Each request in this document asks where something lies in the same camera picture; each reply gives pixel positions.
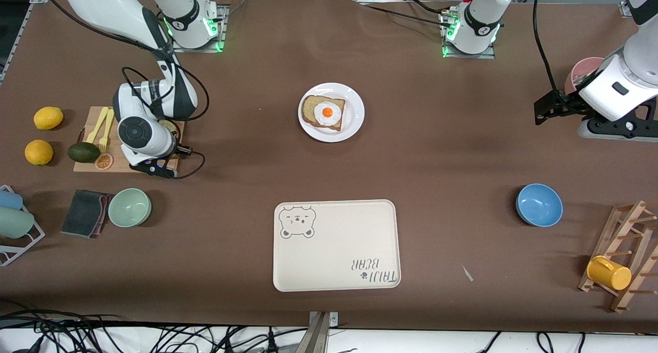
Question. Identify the cream bear tray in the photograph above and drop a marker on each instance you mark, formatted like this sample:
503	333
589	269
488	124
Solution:
336	245

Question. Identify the grey folded cloth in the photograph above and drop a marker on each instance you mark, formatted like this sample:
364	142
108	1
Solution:
82	214

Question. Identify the yellow plastic fork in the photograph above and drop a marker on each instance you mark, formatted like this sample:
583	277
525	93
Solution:
108	127

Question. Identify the pale green cup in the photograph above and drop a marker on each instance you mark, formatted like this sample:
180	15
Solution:
15	223

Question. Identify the blue bowl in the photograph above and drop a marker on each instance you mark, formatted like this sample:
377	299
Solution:
540	205

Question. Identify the yellow plastic knife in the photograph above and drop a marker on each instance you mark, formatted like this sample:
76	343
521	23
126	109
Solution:
97	127

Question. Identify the yellow lemon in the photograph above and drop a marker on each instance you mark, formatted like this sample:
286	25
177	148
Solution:
48	118
38	152

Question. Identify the yellow cup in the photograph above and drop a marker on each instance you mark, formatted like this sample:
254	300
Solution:
609	273

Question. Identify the wooden cutting board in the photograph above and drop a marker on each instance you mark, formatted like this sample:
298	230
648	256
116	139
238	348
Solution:
85	168

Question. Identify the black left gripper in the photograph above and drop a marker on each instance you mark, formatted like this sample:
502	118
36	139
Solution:
561	105

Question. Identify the wooden peg rack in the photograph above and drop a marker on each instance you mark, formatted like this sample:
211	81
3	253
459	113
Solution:
624	229

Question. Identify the pale green bowl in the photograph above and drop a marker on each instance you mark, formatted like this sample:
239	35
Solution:
129	208

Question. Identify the fried egg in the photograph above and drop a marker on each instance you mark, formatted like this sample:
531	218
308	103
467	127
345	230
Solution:
328	114

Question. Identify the white round plate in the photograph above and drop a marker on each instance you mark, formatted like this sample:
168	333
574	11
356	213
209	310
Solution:
354	122

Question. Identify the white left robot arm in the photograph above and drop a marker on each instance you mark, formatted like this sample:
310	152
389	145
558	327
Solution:
627	80

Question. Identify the plain bread slice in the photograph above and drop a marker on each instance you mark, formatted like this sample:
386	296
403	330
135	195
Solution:
174	129

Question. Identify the light blue cup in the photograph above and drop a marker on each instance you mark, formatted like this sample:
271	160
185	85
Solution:
10	200

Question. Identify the pink bowl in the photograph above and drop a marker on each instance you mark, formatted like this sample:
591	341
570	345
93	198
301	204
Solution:
583	65

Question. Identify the small white paper scrap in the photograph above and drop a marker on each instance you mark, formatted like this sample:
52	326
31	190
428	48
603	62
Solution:
467	274

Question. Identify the orange slice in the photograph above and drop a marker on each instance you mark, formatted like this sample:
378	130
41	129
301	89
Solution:
104	162

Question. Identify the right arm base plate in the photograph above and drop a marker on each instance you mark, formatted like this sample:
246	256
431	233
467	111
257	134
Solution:
198	50

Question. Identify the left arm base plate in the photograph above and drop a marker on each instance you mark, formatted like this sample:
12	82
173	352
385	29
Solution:
470	56

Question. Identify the green avocado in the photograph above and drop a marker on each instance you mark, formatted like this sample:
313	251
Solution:
84	152

